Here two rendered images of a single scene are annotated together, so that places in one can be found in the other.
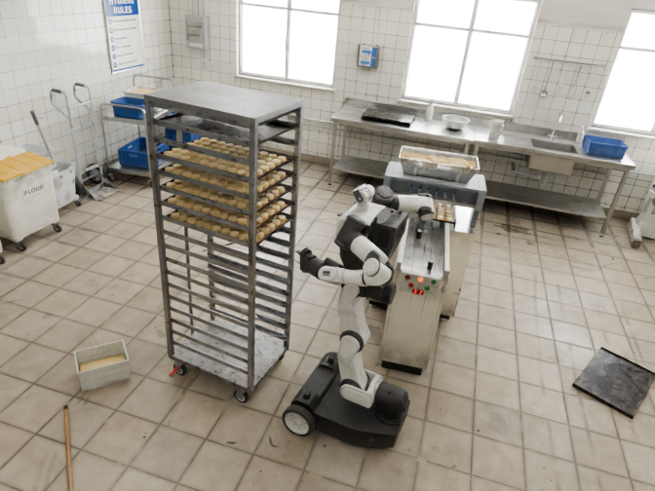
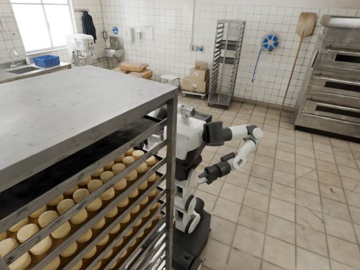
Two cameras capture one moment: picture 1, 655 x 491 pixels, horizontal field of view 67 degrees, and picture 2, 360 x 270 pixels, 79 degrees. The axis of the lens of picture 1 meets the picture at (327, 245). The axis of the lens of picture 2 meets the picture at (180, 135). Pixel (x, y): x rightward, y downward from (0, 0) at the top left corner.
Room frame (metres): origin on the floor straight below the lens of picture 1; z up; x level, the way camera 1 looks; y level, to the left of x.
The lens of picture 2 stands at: (2.06, 1.12, 2.07)
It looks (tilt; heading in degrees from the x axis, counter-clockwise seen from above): 31 degrees down; 279
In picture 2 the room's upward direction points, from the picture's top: 3 degrees clockwise
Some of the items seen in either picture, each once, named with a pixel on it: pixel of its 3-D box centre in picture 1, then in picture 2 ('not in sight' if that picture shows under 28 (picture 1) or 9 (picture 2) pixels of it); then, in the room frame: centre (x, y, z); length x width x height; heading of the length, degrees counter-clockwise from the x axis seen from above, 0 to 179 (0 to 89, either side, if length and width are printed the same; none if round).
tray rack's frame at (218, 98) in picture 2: not in sight; (225, 65); (1.92, -4.00, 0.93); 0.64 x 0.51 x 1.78; 79
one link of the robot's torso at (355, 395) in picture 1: (361, 386); (186, 219); (2.18, -0.28, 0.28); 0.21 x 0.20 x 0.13; 68
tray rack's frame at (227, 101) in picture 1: (228, 248); (97, 264); (2.54, 0.58, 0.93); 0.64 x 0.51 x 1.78; 68
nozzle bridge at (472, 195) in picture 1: (431, 196); not in sight; (3.46, -0.74, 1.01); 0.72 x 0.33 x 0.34; 80
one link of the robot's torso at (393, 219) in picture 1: (369, 236); (188, 135); (2.21, -0.21, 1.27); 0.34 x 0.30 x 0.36; 158
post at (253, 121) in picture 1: (251, 275); (169, 236); (2.21, 0.38, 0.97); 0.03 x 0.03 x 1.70; 68
